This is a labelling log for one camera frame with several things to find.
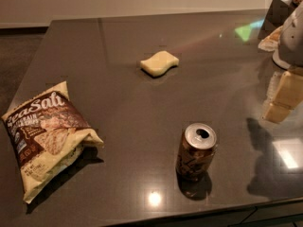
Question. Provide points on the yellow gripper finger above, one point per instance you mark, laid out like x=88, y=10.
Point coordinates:
x=274, y=113
x=289, y=92

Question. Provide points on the brown soda can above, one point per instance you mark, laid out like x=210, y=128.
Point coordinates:
x=198, y=145

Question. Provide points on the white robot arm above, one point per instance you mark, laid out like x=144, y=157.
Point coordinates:
x=289, y=54

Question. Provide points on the dark box in background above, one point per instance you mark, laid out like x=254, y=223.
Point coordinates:
x=276, y=15

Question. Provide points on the yellow sponge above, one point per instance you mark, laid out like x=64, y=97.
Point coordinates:
x=158, y=64

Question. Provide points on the snack bag in background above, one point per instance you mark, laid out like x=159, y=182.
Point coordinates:
x=270, y=43

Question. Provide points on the brown sea salt chip bag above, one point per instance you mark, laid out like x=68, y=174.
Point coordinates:
x=48, y=135

